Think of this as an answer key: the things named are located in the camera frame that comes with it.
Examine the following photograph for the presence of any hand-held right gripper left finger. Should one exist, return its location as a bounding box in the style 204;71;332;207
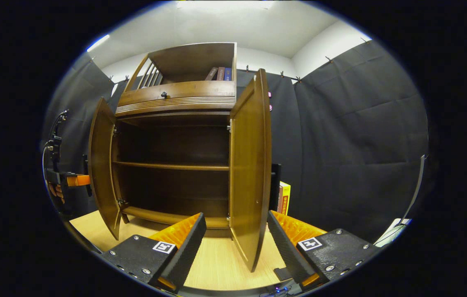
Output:
101;212;207;294

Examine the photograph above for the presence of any wooden cabinet shelf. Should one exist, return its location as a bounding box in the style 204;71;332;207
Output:
113;161;230;171

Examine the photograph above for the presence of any black backdrop cloth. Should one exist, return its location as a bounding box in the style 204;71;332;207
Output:
42;39;428;244

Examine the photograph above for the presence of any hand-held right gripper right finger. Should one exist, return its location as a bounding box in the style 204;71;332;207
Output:
267;210;382;291

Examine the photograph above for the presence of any ceiling light panel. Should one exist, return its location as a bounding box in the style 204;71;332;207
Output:
176;0;275;9
87;34;111;52

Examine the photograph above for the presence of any white flat object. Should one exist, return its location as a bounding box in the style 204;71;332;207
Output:
375;218;413;248

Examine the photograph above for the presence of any tall yellow book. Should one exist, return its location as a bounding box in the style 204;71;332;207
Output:
279;181;291;216

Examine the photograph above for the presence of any wooden shoe cabinet door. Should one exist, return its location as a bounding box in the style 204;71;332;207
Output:
228;68;273;273
88;97;122;240

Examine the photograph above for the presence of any wooden double-door shoe cabinet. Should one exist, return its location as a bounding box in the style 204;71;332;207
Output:
88;42;273;273

